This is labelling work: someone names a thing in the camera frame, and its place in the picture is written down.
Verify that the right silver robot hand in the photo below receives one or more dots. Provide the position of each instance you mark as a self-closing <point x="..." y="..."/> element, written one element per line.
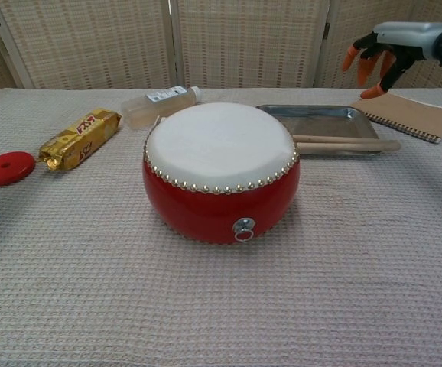
<point x="408" y="38"/>

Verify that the wooden drumstick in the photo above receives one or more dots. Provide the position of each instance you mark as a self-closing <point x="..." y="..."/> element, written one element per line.
<point x="358" y="146"/>
<point x="328" y="138"/>

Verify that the rectangular metal tray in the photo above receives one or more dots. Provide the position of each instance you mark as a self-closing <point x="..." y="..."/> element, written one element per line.
<point x="320" y="118"/>

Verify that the red drum white skin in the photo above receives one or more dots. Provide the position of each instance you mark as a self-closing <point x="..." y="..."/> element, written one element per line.
<point x="221" y="214"/>

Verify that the brown spiral notebook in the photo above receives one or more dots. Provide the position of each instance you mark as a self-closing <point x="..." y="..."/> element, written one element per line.
<point x="404" y="111"/>

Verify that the woven folding screen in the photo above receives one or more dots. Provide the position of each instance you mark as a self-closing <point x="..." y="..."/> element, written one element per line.
<point x="91" y="38"/>

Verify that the red plastic disc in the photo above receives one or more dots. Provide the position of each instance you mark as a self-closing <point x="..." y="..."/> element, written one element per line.
<point x="18" y="168"/>

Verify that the gold foil snack package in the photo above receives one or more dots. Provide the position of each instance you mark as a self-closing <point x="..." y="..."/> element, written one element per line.
<point x="79" y="139"/>

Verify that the clear plastic bottle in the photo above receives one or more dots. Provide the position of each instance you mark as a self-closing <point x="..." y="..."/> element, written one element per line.
<point x="144" y="111"/>

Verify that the beige woven tablecloth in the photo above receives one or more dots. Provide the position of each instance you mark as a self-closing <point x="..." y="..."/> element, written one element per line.
<point x="221" y="306"/>

